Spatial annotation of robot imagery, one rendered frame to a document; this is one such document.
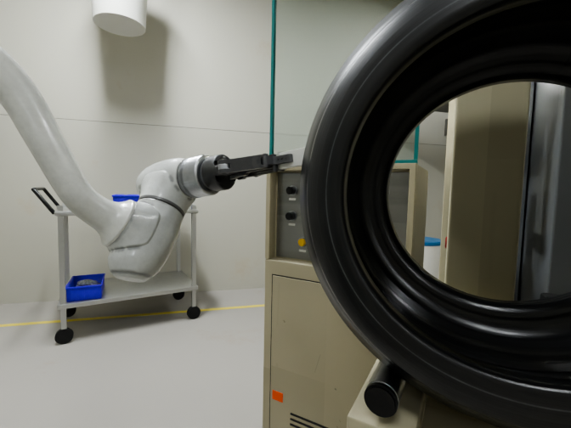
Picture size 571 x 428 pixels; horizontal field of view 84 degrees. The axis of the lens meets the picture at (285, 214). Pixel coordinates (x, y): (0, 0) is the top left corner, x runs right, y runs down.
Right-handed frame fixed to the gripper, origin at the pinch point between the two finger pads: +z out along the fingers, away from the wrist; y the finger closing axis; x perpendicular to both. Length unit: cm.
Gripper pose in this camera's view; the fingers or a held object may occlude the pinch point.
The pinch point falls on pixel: (295, 158)
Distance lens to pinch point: 59.5
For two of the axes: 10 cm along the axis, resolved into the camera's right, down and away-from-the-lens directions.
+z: 8.7, -0.8, -4.9
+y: 4.9, -0.5, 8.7
